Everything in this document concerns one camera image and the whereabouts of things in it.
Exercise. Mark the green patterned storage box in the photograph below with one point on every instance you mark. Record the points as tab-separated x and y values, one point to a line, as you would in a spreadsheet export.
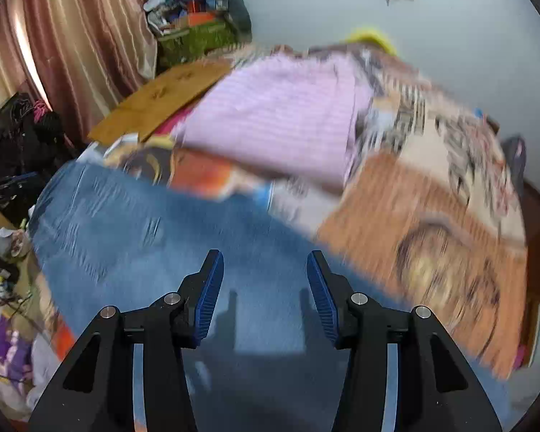
193	42

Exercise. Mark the striped brown curtain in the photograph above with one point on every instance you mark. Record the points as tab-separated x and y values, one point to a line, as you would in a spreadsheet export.
72	36

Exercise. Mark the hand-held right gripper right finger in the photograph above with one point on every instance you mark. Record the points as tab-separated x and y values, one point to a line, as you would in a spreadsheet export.
321	297

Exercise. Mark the small blue object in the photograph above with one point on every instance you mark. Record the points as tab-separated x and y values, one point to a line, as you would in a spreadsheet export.
479	113

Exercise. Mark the pink striped shirt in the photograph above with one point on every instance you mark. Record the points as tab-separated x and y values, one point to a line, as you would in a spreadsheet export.
279	117

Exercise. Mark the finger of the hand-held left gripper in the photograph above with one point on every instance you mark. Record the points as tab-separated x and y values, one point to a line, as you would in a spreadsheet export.
13	182

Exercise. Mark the grey backpack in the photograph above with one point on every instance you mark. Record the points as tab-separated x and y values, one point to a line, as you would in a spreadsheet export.
515	162

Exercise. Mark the wooden lap table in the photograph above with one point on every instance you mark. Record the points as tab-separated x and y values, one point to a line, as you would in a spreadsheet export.
162	94

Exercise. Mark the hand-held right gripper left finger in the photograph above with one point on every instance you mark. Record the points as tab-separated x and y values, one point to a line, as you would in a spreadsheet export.
207	297

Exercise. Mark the floor clutter heap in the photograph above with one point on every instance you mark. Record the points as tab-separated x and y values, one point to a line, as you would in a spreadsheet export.
13	346

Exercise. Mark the blue denim pants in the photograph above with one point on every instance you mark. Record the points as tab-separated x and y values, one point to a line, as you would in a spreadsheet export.
139	243

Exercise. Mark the black bag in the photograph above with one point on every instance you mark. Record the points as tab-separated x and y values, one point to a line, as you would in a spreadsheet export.
22	139

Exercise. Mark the pile of mixed clothes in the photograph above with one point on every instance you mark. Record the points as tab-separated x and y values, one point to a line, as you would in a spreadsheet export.
198	0

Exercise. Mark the printed blanket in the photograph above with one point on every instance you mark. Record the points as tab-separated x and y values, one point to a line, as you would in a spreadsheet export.
432	216

